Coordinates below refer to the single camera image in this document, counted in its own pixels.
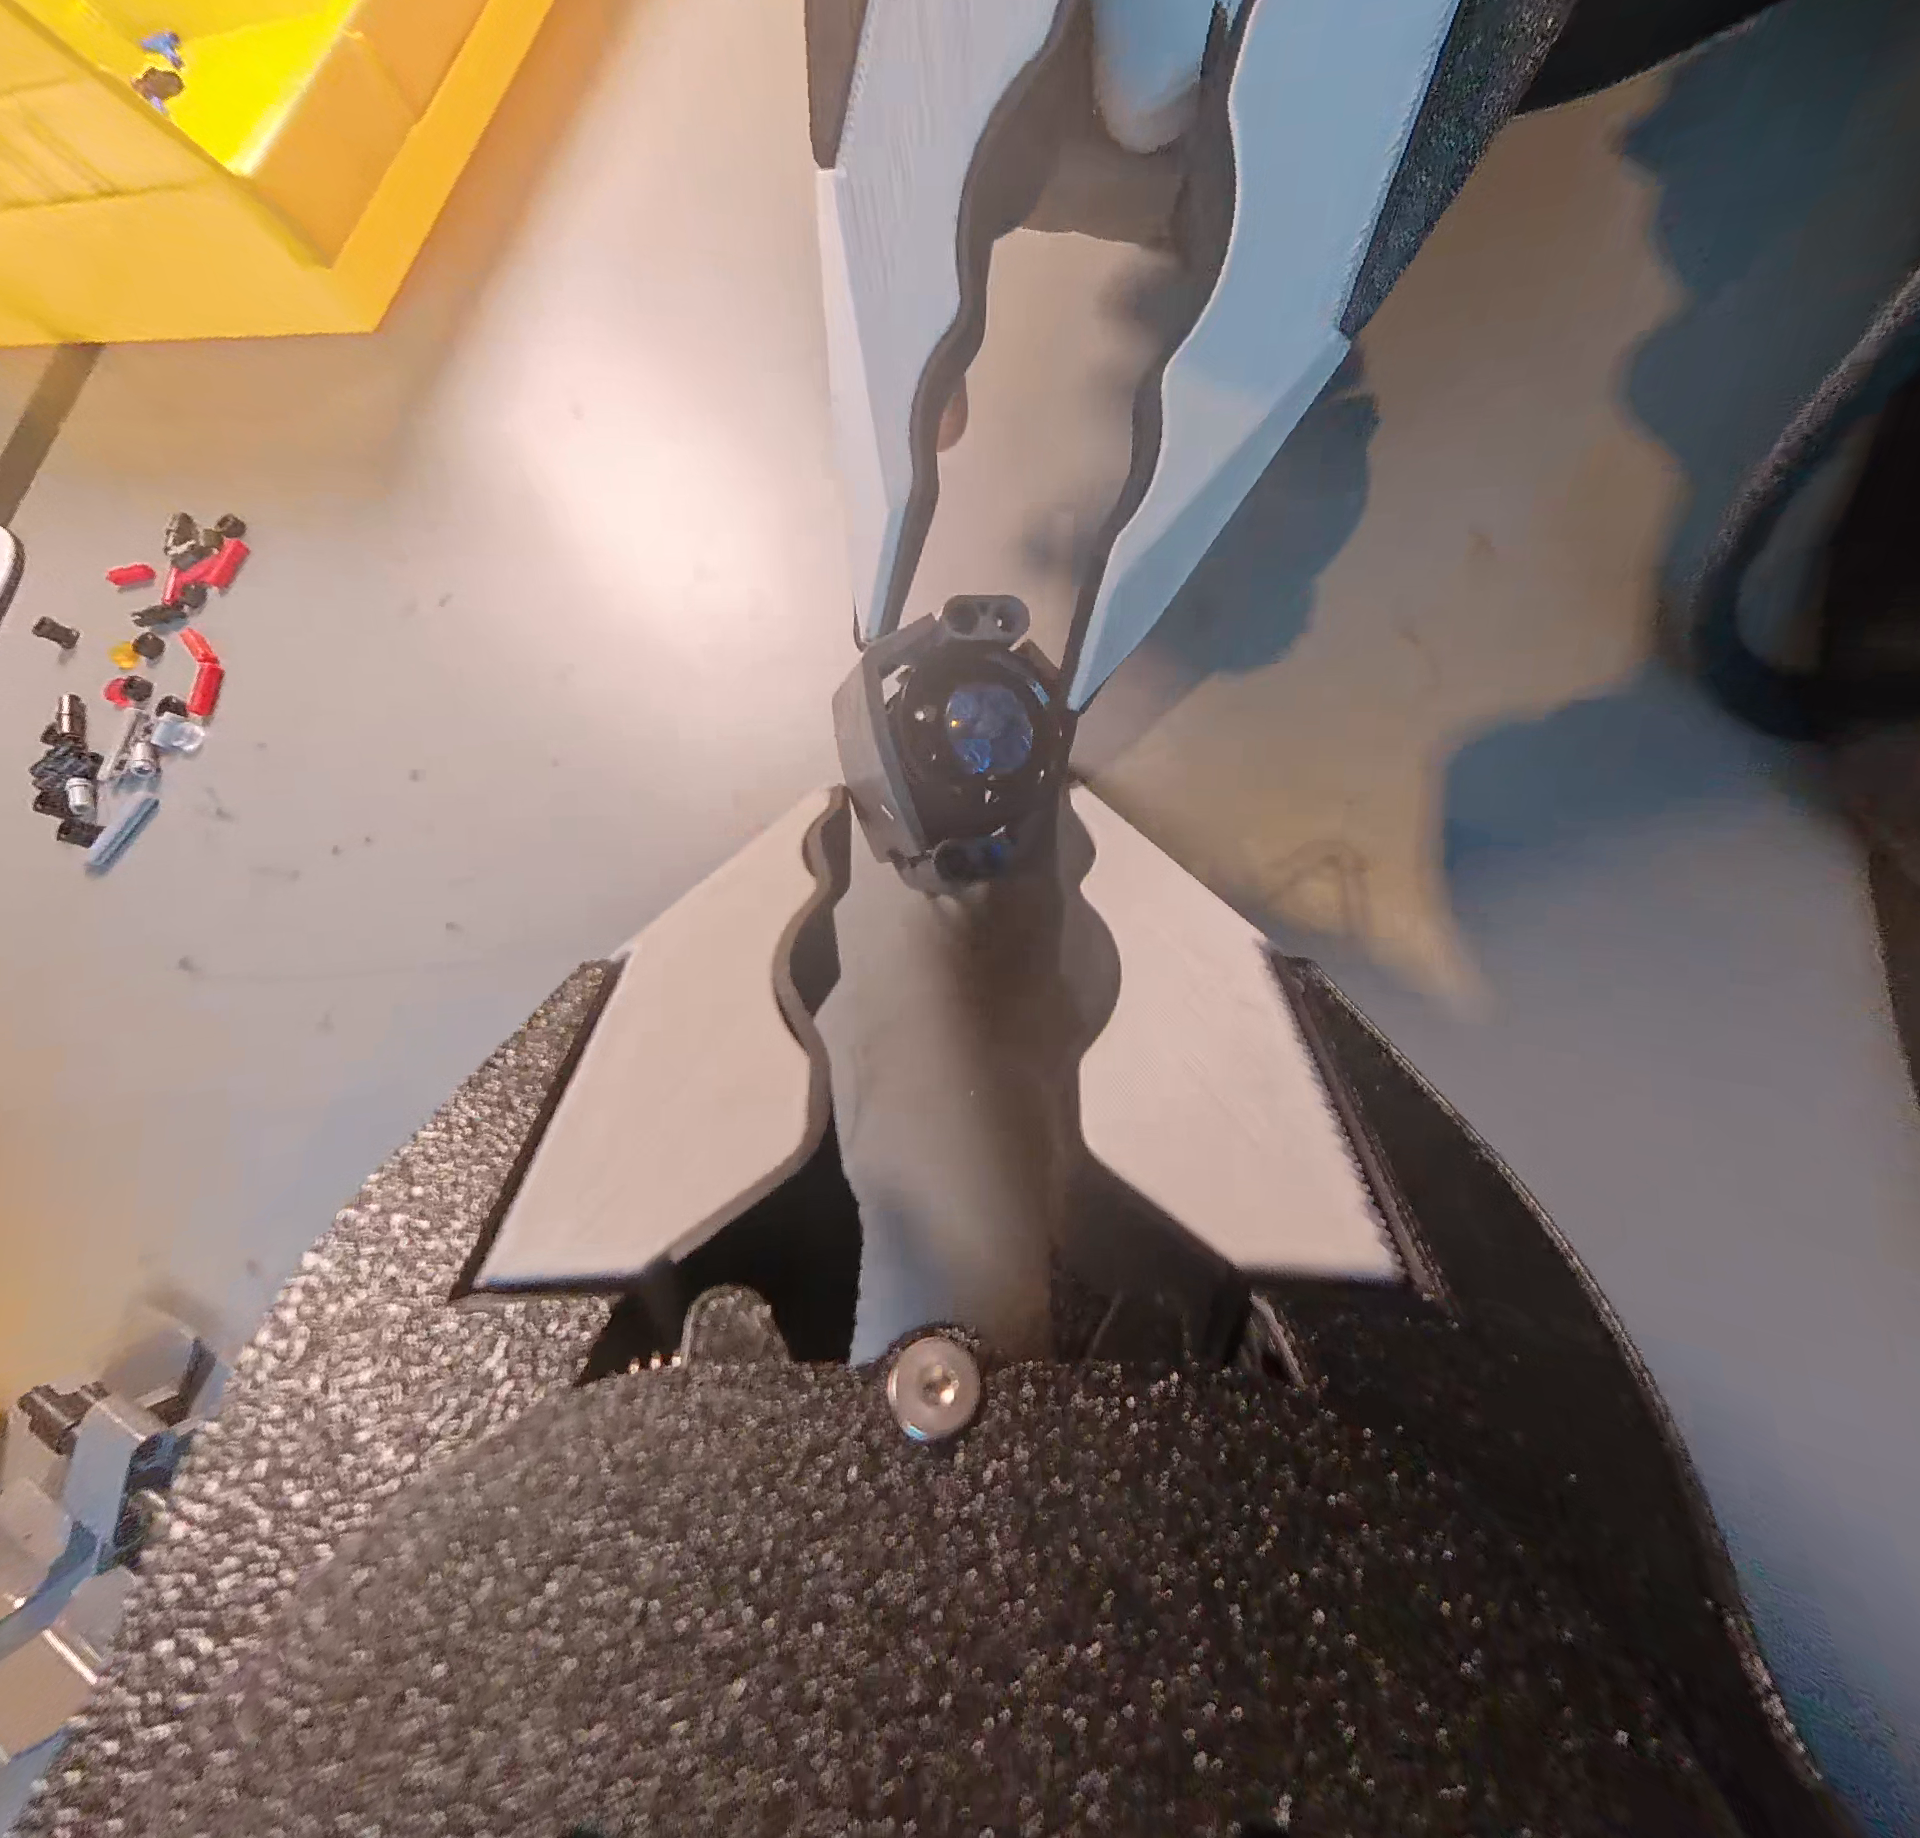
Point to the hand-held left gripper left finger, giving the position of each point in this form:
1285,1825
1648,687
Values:
676,1105

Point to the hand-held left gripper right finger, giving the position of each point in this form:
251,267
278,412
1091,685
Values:
1216,1105

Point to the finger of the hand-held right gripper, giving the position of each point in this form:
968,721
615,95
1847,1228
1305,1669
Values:
1305,220
901,189

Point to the grey toy eye module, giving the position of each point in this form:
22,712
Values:
982,729

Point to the pile of small toy pieces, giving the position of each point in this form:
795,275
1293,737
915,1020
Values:
203,579

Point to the grey desk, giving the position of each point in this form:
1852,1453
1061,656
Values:
525,594

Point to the grey toy plate assembly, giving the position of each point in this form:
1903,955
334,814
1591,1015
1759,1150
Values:
106,1450

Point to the yellow plastic bin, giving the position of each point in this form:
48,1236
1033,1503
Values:
181,264

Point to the small blue toy pieces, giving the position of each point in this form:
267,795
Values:
157,69

